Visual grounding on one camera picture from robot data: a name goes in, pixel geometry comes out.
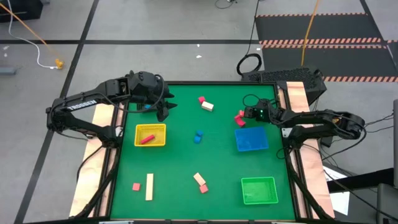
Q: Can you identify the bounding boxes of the yellow plastic basket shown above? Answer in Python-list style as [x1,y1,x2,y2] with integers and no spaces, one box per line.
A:
[134,123,167,147]

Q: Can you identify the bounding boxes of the black box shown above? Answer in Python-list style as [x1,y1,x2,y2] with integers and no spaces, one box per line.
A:
[0,0,44,23]

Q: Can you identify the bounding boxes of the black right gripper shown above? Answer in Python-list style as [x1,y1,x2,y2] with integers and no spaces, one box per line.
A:
[243,98,280,126]

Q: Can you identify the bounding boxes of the white floor cable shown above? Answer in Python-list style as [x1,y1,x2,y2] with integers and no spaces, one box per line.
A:
[6,0,58,70]

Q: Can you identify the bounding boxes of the long plain wooden block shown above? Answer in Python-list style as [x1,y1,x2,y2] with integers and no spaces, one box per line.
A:
[145,173,155,202]

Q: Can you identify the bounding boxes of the grey cabinet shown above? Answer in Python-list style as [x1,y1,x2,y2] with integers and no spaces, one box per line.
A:
[376,182,398,224]

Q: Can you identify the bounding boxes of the black hazard-striped floor mat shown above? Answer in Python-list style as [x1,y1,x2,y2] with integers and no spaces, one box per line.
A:
[254,12,398,83]

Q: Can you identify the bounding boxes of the black hanging coiled cable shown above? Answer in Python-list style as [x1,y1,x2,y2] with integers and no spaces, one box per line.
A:
[236,0,264,77]

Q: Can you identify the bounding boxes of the green plastic basket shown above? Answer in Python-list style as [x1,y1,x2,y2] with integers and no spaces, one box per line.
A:
[241,176,279,205]

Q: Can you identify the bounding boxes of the grey upright pole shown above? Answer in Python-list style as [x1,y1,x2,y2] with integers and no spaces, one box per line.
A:
[392,99,398,189]

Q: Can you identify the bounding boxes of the light wooden side board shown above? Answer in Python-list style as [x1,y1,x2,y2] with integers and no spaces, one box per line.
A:
[285,81,336,219]
[68,102,126,218]

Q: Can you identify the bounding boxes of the black perforated computer case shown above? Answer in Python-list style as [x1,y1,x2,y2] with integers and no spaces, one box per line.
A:
[241,67,328,106]

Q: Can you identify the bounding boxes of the yellow hanging cable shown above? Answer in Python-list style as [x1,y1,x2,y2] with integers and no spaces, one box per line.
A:
[300,0,321,67]

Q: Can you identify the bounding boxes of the black floor bar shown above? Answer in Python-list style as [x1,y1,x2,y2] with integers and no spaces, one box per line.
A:
[326,167,394,193]

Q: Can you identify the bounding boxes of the white paper sheet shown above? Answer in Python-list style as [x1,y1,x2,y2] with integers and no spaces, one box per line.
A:
[322,166,351,216]

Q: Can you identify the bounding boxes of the black table frame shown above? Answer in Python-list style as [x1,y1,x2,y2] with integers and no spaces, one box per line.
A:
[73,81,335,222]

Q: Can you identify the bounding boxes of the blue plastic basket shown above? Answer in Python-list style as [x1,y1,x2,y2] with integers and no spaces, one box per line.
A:
[234,126,270,152]

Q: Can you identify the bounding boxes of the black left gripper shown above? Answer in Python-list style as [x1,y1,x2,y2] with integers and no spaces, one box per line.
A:
[127,70,178,123]

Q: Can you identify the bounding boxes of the yellow floor cable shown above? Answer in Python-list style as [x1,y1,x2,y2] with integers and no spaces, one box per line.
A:
[0,2,60,63]

